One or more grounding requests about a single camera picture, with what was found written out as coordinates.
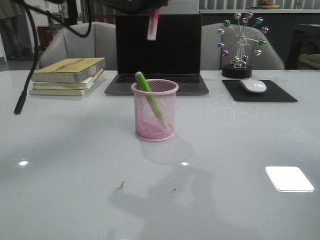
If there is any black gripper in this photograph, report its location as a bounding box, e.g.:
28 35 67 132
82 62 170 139
98 0 168 14

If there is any pink highlighter pen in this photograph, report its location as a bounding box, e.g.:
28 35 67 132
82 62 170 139
147 8 160 41

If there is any green highlighter pen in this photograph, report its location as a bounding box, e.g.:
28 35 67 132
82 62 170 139
135 71 166 127

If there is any pink mesh pen holder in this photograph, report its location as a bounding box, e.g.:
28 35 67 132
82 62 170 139
131 79 179 142

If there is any left grey chair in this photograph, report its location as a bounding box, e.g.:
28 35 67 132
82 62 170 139
38 21 118 70

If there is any grey chair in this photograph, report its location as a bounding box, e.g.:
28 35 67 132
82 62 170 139
38 21 118 70
200 23 285 71

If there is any grey laptop computer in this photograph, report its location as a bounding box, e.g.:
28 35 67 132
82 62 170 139
104 13 209 96

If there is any yellow top book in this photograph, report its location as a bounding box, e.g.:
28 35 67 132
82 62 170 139
31 57 106 83

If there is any red trash bin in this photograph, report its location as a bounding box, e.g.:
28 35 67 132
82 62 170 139
37 25 53 50

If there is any middle white book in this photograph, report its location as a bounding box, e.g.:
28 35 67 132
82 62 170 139
32 69 104 90

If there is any right grey chair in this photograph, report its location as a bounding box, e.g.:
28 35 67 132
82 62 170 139
200 23 285 71

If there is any ferris wheel desk toy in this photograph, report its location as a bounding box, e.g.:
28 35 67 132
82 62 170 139
216 11 267 79

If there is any bottom book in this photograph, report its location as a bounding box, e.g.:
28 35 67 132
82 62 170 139
29 76 102 96

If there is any white computer mouse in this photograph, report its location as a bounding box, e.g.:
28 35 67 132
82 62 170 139
239 79 267 94

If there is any black mouse pad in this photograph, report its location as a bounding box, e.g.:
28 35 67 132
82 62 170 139
222 79 298 103

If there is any beige cushion seat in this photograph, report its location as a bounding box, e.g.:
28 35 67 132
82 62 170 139
298 53 320 70

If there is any black hanging cable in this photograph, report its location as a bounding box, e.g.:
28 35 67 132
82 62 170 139
13 0 94 116

